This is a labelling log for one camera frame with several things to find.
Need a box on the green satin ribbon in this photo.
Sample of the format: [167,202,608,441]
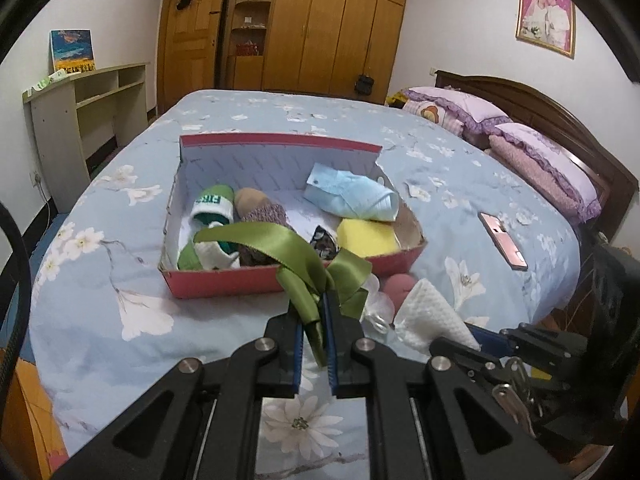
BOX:
[194,222,372,367]

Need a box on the wooden door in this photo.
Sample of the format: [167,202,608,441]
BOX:
[156,0,224,114]

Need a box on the framed wedding photo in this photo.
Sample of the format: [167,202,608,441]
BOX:
[515,0,576,58]

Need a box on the red white cardboard box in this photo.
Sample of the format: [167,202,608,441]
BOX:
[157,131,429,300]

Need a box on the pink round sponge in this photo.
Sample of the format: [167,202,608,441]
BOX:
[382,274,416,311]

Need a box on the black hanging bag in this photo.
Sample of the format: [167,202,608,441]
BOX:
[354,74,374,96]

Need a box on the clear plastic wrap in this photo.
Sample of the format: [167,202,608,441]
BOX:
[360,273,396,335]

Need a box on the front purple pillow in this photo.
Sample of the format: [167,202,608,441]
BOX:
[488,122,602,223]

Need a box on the grey purple knitted cloth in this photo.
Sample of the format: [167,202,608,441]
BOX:
[239,203,293,266]

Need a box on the light blue cloth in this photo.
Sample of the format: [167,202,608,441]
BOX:
[303,162,399,222]

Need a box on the dark patterned cloth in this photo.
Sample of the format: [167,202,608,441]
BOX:
[309,226,340,261]

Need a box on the yellow black cushion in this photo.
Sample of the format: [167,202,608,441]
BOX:
[385,89,410,110]

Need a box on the white textured cloth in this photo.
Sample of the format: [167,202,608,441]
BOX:
[394,278,480,356]

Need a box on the blue landscape picture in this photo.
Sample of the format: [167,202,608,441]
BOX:
[50,29,96,74]

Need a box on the rear purple cartoon pillow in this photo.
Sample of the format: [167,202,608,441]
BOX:
[403,87,511,136]

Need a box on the dark wooden headboard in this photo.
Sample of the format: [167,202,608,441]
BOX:
[435,70,639,240]

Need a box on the wooden wardrobe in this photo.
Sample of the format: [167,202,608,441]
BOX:
[220,0,406,104]

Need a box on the yellow sponge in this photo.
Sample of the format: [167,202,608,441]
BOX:
[336,219,400,258]

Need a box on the white wooden shelf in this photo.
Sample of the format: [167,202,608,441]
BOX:
[23,63,148,212]

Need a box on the pink smartphone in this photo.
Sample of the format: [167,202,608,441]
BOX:
[478,212,528,271]

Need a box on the blue floral bed sheet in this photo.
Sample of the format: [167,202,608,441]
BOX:
[29,90,580,479]

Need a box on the black cable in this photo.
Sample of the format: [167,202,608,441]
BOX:
[0,201,35,411]

